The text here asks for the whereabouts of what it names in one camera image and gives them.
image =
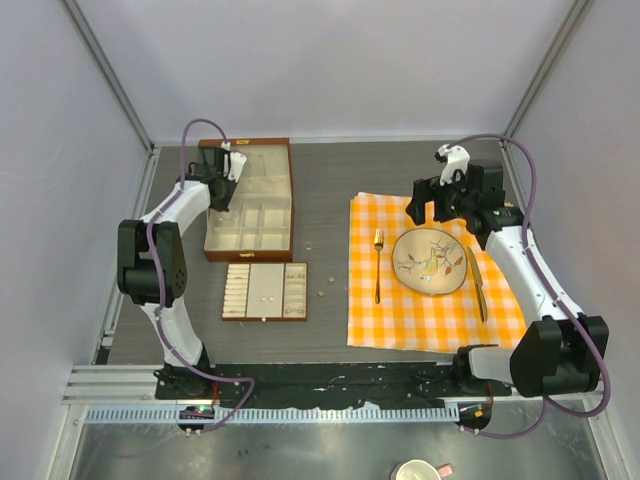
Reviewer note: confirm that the brown jewelry tray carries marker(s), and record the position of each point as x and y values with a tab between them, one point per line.
246	283

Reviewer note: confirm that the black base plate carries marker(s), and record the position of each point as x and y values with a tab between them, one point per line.
327	386

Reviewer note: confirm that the gold knife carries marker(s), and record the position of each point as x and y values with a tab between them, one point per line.
478	285

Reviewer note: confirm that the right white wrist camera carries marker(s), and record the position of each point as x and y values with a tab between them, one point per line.
455	160

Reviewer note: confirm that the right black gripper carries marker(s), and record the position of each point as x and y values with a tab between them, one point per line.
423	191

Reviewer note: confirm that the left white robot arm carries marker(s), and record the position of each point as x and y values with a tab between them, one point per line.
152	271

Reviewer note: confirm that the gold fork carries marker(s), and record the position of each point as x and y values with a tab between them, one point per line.
378	243

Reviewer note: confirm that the yellow checkered cloth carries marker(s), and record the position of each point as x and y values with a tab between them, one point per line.
406	319

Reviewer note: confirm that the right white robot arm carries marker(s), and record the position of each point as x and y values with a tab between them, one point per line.
562	347

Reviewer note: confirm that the white pink mug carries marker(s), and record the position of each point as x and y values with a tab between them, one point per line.
420	470

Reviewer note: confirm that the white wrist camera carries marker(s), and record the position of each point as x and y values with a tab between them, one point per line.
233	162
455	160

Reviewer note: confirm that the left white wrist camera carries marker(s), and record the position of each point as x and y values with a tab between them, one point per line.
233	162

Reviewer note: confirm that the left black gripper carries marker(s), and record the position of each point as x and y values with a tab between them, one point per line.
223	206

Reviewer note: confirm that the bird pattern plate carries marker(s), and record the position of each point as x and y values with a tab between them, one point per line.
430	261

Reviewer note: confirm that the brown jewelry box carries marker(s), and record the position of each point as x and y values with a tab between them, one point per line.
259	223

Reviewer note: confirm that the white cable duct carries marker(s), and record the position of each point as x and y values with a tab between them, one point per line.
197	414

